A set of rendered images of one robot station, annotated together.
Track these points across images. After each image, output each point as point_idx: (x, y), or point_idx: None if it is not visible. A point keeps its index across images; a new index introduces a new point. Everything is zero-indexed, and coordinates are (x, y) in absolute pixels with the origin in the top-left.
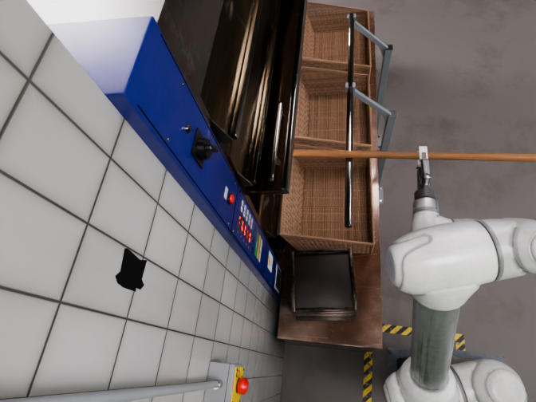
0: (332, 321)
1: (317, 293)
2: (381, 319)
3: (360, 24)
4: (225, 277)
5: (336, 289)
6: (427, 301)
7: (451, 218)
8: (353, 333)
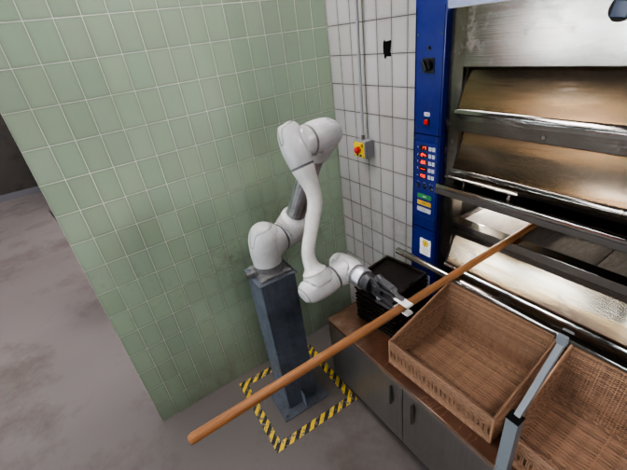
0: None
1: (385, 269)
2: (341, 330)
3: None
4: (402, 149)
5: None
6: None
7: (338, 277)
8: (350, 312)
